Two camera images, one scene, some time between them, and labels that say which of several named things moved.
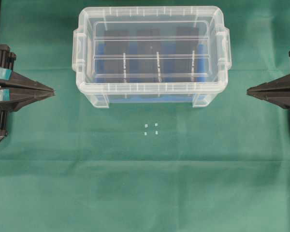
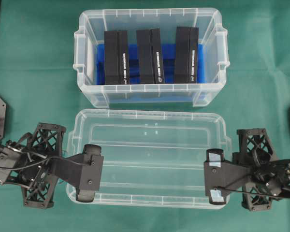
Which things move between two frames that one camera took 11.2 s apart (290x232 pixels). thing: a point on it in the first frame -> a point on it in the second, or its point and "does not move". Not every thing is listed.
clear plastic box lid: [151, 49] -> [153, 158]
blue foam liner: [168, 90] does not move
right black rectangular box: [187, 38] does not move
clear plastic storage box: [151, 54] does not move
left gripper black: [17, 96] -> [33, 171]
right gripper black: [283, 91] -> [269, 173]
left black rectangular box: [117, 65] does not move
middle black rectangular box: [149, 55] does not move
